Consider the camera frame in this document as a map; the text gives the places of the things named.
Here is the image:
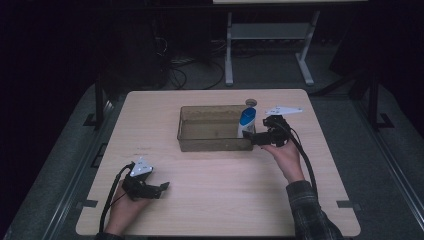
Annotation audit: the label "aluminium floor rail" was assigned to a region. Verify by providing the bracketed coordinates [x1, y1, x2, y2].
[41, 99, 116, 240]
[352, 99, 424, 232]

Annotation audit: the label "person's sleeve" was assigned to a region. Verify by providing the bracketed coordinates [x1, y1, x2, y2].
[285, 180, 345, 240]
[94, 232, 125, 240]

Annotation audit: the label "white bottle with blue cap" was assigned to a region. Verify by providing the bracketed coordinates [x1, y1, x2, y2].
[236, 106, 258, 139]

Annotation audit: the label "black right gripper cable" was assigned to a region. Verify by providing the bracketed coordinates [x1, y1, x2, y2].
[270, 119, 319, 202]

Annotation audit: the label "person's left hand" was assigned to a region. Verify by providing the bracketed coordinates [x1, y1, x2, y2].
[104, 184, 152, 236]

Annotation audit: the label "transparent brown plastic box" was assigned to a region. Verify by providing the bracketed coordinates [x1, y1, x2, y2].
[176, 104, 258, 153]

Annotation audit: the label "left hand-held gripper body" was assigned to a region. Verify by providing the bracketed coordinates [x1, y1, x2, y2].
[121, 156, 155, 202]

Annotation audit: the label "person's right sleeve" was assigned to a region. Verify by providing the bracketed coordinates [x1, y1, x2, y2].
[285, 180, 345, 240]

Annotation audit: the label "person's right hand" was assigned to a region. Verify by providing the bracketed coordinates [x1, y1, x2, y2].
[260, 139, 306, 184]

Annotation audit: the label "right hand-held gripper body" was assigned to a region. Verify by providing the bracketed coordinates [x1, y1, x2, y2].
[262, 105, 304, 148]

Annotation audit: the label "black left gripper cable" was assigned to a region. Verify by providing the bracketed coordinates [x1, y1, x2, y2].
[98, 162, 135, 234]

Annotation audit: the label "white metal stand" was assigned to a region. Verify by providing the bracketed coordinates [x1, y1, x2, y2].
[224, 9, 321, 87]

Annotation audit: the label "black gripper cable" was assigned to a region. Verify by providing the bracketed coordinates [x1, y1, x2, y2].
[98, 162, 135, 234]
[270, 119, 319, 202]

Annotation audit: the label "black metal post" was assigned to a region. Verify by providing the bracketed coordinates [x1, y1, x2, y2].
[367, 70, 395, 132]
[82, 71, 107, 130]

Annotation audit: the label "black floor cables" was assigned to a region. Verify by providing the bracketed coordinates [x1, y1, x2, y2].
[156, 36, 226, 91]

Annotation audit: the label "person's left sleeve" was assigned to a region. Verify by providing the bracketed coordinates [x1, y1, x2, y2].
[94, 232, 125, 240]

